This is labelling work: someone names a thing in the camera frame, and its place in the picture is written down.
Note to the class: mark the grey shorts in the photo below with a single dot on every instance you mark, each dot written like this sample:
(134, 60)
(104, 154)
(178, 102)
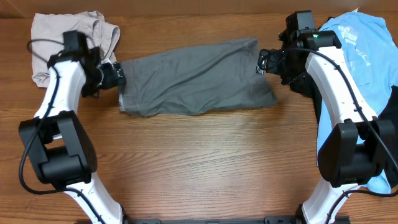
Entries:
(194, 80)

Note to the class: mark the light blue t-shirt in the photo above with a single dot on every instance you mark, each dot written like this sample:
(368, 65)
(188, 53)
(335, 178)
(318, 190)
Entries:
(357, 62)

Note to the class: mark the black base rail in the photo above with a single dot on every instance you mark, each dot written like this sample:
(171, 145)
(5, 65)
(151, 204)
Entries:
(211, 221)

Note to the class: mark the black garment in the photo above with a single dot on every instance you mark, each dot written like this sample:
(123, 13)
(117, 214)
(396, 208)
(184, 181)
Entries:
(308, 87)

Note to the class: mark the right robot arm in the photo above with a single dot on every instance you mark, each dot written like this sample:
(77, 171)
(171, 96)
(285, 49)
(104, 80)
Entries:
(357, 147)

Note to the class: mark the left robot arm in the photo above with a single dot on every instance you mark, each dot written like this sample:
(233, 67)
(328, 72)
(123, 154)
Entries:
(58, 154)

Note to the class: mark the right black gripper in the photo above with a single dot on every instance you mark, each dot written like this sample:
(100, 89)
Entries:
(273, 56)

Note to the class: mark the beige folded shorts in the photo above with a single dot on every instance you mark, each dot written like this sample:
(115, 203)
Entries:
(50, 28)

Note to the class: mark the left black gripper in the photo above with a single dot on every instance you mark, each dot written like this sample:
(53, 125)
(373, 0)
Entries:
(112, 79)

